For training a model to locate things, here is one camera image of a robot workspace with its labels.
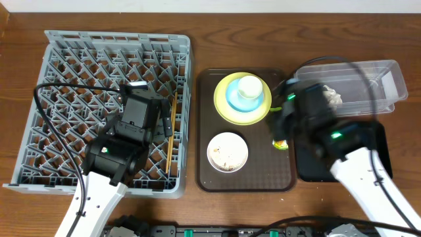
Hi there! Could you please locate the white tissue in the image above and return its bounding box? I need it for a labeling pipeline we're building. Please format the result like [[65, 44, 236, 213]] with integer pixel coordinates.
[[322, 85, 343, 109]]

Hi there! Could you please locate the yellow green snack wrapper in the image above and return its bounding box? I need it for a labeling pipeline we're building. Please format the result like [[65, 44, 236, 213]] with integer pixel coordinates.
[[269, 106, 289, 151]]

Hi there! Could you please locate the white bowl with food residue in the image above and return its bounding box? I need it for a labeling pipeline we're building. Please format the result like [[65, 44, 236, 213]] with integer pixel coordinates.
[[206, 132, 249, 173]]

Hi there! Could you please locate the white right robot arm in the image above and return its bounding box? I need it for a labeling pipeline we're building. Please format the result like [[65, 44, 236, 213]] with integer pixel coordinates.
[[272, 79, 420, 236]]

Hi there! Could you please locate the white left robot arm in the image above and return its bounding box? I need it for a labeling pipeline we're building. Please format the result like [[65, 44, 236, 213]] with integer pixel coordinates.
[[56, 86, 172, 236]]

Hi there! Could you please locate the black plastic tray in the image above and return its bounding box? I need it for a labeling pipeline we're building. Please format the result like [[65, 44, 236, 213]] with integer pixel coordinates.
[[294, 122, 393, 182]]

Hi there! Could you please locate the yellow-green plate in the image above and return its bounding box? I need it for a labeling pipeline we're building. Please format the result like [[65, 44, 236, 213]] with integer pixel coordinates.
[[214, 72, 272, 125]]

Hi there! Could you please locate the white cup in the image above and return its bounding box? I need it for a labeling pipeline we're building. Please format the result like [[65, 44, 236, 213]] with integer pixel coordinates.
[[237, 76, 262, 99]]

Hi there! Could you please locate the light blue saucer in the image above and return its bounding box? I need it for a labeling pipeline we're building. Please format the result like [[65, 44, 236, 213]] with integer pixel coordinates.
[[226, 79, 264, 113]]

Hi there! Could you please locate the clear plastic container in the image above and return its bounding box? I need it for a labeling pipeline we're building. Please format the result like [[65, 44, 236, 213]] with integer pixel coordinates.
[[294, 60, 408, 117]]

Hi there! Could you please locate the brown serving tray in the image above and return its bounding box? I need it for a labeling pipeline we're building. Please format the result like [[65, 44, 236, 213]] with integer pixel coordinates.
[[195, 68, 297, 192]]

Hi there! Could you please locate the grey plastic dish rack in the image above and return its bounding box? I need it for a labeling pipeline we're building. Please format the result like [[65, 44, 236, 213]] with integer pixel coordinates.
[[6, 30, 193, 199]]

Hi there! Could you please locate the black base rail with buttons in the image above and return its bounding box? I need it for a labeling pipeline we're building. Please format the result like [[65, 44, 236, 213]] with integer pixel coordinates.
[[100, 215, 326, 237]]

